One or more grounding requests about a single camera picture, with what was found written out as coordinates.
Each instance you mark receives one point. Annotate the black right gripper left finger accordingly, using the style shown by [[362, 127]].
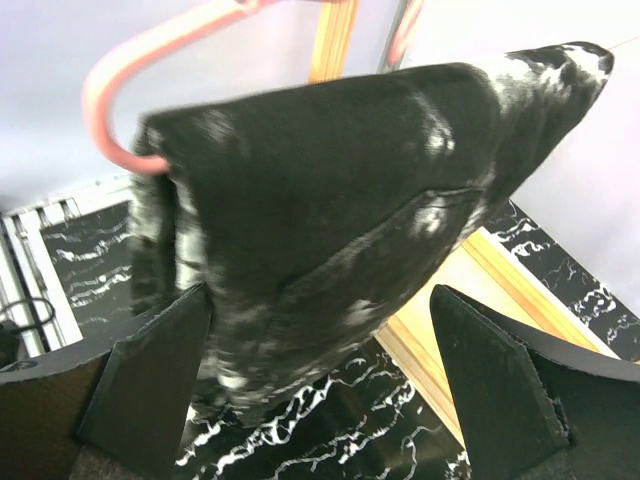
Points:
[[120, 397]]

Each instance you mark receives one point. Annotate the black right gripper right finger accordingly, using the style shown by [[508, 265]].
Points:
[[533, 406]]

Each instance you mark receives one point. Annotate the black white patterned trousers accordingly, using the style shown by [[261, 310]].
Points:
[[313, 214]]

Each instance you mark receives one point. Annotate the pink wire hanger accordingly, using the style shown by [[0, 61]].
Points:
[[105, 90]]

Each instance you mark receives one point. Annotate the wooden clothes rack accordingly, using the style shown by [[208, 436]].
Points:
[[480, 268]]

